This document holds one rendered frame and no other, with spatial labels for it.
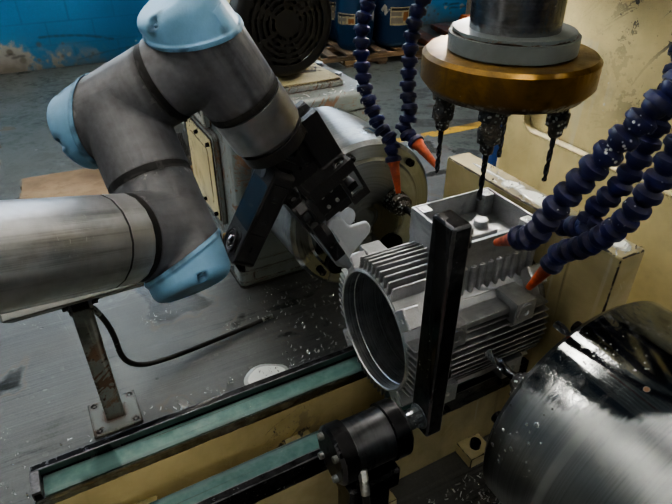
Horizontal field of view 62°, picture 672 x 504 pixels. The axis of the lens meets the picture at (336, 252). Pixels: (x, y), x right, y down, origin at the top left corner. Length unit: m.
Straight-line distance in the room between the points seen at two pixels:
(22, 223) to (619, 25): 0.67
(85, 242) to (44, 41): 5.69
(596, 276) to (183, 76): 0.48
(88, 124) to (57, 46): 5.57
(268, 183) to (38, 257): 0.25
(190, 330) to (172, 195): 0.59
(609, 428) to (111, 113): 0.47
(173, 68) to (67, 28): 5.57
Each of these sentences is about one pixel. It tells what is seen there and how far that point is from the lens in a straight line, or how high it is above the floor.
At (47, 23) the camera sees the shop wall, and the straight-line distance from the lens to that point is 6.06.
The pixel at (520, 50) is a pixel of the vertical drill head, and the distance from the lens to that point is 0.57.
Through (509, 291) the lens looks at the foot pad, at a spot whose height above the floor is 1.08.
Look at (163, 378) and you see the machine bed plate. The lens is 0.98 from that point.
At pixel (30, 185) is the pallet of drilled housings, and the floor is 0.15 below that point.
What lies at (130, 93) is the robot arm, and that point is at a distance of 0.52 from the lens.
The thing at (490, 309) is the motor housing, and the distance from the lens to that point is 0.68.
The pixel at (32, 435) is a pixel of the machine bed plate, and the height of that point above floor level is 0.80.
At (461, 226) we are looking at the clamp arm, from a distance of 0.46.
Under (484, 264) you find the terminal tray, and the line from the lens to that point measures 0.67.
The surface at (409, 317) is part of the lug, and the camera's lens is 0.62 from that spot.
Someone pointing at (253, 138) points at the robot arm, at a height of 1.28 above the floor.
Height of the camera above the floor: 1.48
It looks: 34 degrees down
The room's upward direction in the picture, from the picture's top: straight up
